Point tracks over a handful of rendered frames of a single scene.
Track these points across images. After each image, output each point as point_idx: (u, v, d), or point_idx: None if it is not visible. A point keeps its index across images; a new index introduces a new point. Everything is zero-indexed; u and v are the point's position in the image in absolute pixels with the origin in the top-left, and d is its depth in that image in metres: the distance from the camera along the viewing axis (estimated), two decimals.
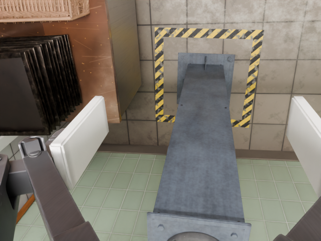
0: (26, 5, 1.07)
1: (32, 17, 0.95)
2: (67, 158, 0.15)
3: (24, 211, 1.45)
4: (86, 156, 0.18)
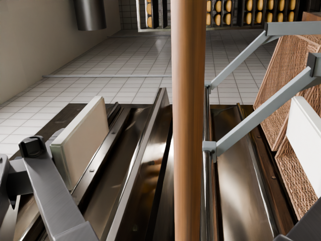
0: None
1: None
2: (67, 158, 0.15)
3: None
4: (86, 156, 0.18)
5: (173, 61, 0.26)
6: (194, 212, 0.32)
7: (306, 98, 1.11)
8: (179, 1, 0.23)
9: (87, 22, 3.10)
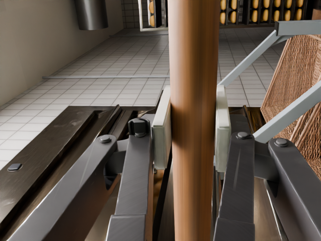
0: None
1: None
2: (165, 139, 0.17)
3: None
4: (170, 139, 0.19)
5: (172, 84, 0.18)
6: None
7: (320, 103, 1.03)
8: None
9: (89, 21, 3.03)
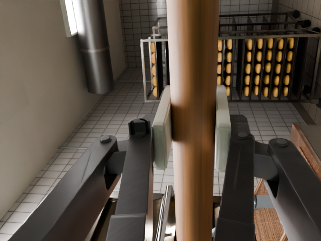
0: None
1: None
2: (165, 139, 0.17)
3: None
4: (170, 139, 0.19)
5: (172, 88, 0.18)
6: None
7: None
8: (179, 4, 0.15)
9: (97, 87, 3.34)
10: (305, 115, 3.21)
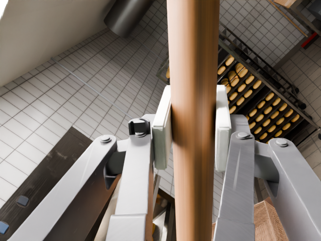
0: None
1: None
2: (165, 139, 0.17)
3: None
4: (170, 139, 0.19)
5: (172, 89, 0.18)
6: None
7: None
8: (179, 5, 0.15)
9: (118, 25, 3.00)
10: None
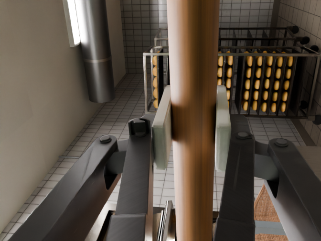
0: None
1: None
2: (165, 139, 0.17)
3: None
4: (170, 139, 0.19)
5: (172, 89, 0.18)
6: None
7: None
8: (179, 5, 0.16)
9: (98, 96, 3.39)
10: (301, 130, 3.29)
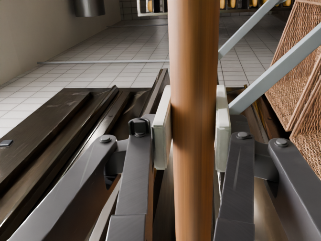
0: None
1: None
2: (165, 139, 0.17)
3: None
4: (170, 139, 0.19)
5: (172, 86, 0.18)
6: None
7: None
8: (180, 2, 0.16)
9: (85, 8, 2.96)
10: None
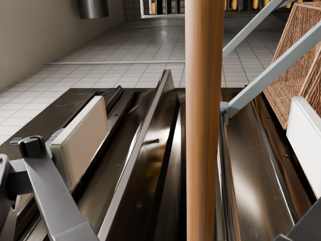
0: None
1: None
2: (67, 158, 0.15)
3: None
4: (86, 156, 0.18)
5: (187, 86, 0.24)
6: (208, 237, 0.31)
7: None
8: (195, 25, 0.22)
9: (90, 10, 3.03)
10: None
